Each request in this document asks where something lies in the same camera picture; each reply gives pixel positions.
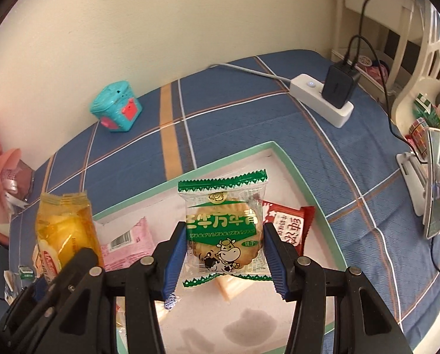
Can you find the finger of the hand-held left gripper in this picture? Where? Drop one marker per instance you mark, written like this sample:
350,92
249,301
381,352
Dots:
81,258

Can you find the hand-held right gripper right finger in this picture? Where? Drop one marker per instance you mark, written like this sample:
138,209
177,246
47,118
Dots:
275,261

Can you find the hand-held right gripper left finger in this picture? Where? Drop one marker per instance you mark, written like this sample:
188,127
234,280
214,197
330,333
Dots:
175,261

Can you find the yellow cake packet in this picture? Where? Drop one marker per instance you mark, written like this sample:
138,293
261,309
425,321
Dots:
63,232

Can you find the dark red snack packet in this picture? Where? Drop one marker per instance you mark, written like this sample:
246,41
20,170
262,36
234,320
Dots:
291,228

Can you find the pink snack packet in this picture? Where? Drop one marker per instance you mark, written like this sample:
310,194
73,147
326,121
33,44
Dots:
131,245

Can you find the orange jelly cup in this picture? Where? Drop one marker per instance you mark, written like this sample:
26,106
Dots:
231,285

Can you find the green white biscuit packet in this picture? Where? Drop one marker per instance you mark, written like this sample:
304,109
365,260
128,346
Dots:
26,271

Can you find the green cow biscuit packet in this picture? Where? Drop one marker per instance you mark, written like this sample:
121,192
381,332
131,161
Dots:
223,228

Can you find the green-edged white cardboard tray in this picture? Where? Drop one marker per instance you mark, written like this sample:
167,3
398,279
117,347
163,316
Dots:
242,324

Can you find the white blue wrapper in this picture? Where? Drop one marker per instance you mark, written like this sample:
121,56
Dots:
10,282

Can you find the brown translucent jar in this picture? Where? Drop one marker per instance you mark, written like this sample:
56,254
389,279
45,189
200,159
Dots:
22,182

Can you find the pink flower bouquet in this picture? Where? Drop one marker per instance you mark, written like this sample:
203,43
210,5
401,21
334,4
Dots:
0,169

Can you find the teal toy box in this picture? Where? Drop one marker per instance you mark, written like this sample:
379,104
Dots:
115,107

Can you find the white power strip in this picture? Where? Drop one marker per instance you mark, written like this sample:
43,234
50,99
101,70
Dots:
308,88

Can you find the smartphone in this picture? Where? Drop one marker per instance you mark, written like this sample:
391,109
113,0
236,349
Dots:
437,191

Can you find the black charger plug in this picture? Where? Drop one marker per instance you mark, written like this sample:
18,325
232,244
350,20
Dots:
339,84

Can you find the colourful patterned roll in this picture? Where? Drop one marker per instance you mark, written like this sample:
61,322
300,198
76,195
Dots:
418,134

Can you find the green snack box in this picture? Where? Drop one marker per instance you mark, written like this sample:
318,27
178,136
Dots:
424,107

